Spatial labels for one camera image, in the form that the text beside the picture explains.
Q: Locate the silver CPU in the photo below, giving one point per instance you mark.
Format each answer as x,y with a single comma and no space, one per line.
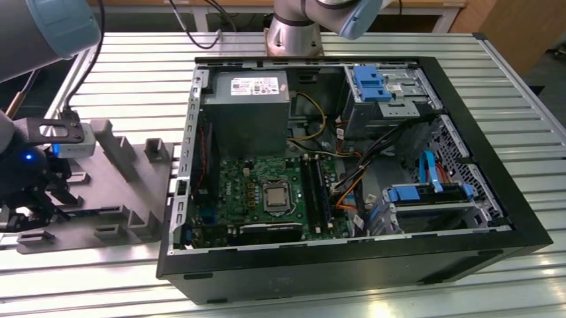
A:
276,198

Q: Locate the black RAM slot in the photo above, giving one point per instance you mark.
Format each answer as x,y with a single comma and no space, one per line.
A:
309,192

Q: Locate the green motherboard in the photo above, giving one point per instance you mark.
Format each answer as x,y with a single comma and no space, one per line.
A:
238,172

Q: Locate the blue RAM stick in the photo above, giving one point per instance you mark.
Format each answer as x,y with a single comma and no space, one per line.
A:
88,212

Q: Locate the grey parts rack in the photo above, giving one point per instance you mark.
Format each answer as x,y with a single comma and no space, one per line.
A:
101,185

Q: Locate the blue plastic drive latch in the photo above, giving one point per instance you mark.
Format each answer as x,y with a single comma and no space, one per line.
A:
368,83

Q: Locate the brown wooden cabinet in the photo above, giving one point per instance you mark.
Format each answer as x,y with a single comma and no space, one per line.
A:
516,30

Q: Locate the grey power supply unit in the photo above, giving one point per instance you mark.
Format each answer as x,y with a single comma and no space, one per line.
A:
243,122

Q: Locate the hard disk in blue carrier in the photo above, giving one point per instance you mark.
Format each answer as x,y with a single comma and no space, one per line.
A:
408,193

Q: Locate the white desk frame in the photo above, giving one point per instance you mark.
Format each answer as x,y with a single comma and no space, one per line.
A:
449,20

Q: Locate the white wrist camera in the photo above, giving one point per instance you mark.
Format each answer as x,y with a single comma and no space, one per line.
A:
77,149

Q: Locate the metal drive cage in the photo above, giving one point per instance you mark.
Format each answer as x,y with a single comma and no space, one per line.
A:
397,112

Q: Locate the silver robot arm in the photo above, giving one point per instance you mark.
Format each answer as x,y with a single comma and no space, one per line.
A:
26,33

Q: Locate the grey metal disk bay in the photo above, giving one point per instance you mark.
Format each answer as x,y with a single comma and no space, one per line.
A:
435,206

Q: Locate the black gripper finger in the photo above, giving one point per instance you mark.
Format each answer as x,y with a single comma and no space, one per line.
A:
26,222
65,197

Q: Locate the black PC case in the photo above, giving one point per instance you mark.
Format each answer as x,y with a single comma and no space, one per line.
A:
309,275

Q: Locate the black graphics card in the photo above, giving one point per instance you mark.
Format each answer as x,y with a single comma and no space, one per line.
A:
269,233

